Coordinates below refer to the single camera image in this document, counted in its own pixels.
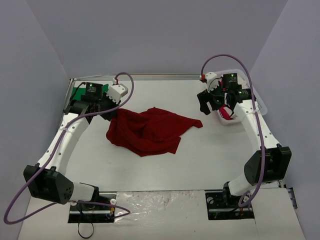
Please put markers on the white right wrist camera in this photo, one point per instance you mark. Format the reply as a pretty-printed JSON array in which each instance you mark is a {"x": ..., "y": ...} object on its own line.
[{"x": 211, "y": 79}]

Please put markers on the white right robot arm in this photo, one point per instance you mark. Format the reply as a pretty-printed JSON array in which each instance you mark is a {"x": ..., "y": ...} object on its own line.
[{"x": 270, "y": 160}]

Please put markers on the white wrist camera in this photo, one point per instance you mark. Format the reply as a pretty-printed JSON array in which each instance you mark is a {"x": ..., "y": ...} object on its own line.
[
  {"x": 211, "y": 79},
  {"x": 116, "y": 92}
]

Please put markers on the white foam front board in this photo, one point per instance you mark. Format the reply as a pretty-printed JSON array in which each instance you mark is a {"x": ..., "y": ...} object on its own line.
[{"x": 171, "y": 215}]

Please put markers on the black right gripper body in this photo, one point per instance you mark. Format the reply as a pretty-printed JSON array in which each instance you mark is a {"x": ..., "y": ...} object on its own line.
[{"x": 208, "y": 100}]

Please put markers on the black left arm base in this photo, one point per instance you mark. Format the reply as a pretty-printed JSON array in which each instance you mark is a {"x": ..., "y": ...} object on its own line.
[{"x": 90, "y": 214}]

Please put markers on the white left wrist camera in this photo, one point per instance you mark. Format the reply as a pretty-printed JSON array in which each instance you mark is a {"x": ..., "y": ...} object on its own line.
[{"x": 116, "y": 92}]

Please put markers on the dark red t shirt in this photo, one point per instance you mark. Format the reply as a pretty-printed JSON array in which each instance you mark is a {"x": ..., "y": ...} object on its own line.
[{"x": 152, "y": 132}]

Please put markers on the pink t shirt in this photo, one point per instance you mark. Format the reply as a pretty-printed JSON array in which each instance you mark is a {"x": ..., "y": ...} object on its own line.
[{"x": 226, "y": 113}]

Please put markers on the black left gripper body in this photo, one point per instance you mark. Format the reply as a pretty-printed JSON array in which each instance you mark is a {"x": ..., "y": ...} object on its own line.
[{"x": 109, "y": 110}]

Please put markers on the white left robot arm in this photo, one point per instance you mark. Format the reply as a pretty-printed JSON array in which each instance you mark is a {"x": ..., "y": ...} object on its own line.
[{"x": 47, "y": 180}]

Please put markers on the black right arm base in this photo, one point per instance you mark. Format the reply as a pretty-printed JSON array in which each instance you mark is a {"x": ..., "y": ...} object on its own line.
[{"x": 218, "y": 209}]

